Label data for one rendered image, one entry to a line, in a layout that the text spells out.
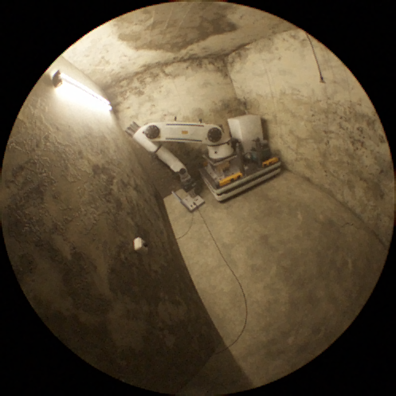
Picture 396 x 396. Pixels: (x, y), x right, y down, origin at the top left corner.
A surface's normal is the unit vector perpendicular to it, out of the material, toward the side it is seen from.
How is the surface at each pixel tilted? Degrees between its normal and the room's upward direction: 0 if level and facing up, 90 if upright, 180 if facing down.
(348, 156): 90
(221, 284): 0
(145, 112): 90
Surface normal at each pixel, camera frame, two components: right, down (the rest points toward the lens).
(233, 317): -0.32, -0.72
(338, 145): -0.87, 0.48
